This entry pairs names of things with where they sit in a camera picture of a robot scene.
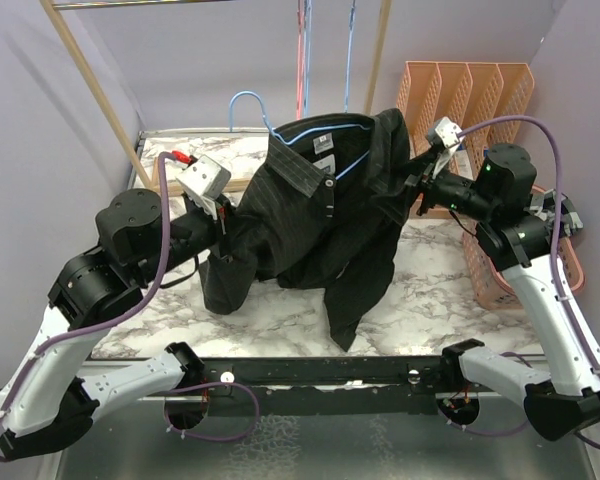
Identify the orange file organizer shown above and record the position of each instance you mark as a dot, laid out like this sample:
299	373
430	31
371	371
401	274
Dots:
466	92

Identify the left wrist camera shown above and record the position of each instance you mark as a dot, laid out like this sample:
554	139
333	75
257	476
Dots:
203	182

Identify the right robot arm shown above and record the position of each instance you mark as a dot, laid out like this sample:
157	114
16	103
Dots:
565	398

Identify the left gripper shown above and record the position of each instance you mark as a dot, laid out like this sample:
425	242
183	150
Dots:
225	227

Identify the grey plaid shirt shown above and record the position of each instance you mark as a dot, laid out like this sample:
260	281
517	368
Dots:
560	210

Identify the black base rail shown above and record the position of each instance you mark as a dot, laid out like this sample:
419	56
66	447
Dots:
320	386

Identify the blue hanger of black shirt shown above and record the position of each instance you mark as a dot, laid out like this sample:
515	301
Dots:
303	134

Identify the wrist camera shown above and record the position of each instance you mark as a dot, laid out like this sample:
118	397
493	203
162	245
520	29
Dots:
203	182
444	137

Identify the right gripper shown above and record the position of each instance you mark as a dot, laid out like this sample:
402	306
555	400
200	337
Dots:
423	181

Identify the wooden clothes rack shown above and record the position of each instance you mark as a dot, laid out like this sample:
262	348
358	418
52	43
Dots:
54	13

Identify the blue wire hanger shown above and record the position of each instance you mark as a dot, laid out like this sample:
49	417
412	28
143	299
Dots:
306	49
351	28

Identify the black pinstripe shirt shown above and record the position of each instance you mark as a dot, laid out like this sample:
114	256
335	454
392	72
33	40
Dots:
299	226

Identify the pink wire hanger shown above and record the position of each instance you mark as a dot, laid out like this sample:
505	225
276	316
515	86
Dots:
300	58

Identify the pink laundry basket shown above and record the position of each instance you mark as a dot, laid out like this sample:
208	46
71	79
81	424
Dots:
485	280

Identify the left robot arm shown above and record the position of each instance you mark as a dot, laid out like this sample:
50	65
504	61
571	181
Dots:
47	406

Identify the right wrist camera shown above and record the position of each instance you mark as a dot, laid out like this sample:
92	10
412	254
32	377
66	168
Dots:
444	137

